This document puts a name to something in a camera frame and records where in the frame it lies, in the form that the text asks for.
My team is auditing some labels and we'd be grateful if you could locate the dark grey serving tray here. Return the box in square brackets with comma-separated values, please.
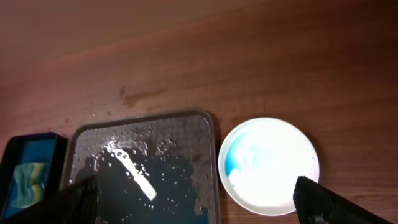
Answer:
[60, 109, 221, 223]

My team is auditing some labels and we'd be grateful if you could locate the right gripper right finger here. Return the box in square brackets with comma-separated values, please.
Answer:
[293, 176, 392, 224]

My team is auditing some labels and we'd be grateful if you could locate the white plate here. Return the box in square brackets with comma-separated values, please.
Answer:
[218, 117, 320, 217]

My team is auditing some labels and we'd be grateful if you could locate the green yellow sponge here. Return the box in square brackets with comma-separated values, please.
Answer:
[12, 163, 46, 208]

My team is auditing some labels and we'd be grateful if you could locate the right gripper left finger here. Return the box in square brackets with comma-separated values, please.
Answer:
[1, 175, 100, 224]

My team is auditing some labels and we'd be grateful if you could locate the blue water tray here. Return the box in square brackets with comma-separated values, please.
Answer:
[1, 132, 68, 220]

